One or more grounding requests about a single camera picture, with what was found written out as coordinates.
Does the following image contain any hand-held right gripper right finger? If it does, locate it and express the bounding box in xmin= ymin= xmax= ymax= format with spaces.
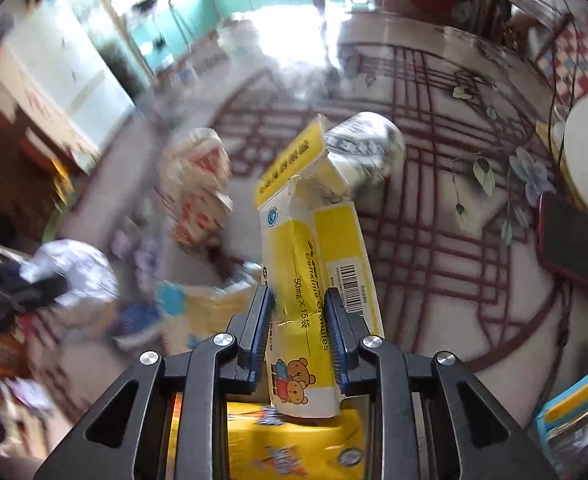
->
xmin=324 ymin=287 xmax=560 ymax=480

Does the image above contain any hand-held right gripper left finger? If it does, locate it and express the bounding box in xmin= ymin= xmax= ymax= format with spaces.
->
xmin=34 ymin=285 xmax=275 ymax=480

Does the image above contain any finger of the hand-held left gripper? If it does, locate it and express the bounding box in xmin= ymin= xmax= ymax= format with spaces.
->
xmin=0 ymin=262 xmax=69 ymax=311

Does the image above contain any yellow medicine box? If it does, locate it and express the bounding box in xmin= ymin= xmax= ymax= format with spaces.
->
xmin=255 ymin=114 xmax=385 ymax=418

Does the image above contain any clear blue-printed plastic bag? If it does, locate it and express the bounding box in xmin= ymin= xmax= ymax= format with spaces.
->
xmin=156 ymin=260 xmax=265 ymax=351

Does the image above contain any long yellow carton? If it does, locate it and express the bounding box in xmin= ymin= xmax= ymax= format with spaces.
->
xmin=166 ymin=392 xmax=375 ymax=480

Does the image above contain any crumpled red-printed paper wrapper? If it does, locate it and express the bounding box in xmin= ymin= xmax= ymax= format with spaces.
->
xmin=156 ymin=127 xmax=235 ymax=248

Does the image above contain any white refrigerator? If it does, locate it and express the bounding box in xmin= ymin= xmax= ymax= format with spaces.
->
xmin=4 ymin=0 xmax=137 ymax=156

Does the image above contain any colourful toy box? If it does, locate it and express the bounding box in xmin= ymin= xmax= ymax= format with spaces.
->
xmin=534 ymin=360 xmax=588 ymax=480

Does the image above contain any red-cased phone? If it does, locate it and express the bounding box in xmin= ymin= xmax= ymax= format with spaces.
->
xmin=536 ymin=192 xmax=588 ymax=301

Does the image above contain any checked seat cushion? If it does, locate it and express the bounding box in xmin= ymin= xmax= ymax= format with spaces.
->
xmin=534 ymin=12 xmax=588 ymax=103

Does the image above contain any carved wooden chair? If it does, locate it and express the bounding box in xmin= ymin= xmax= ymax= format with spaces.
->
xmin=454 ymin=0 xmax=570 ymax=51

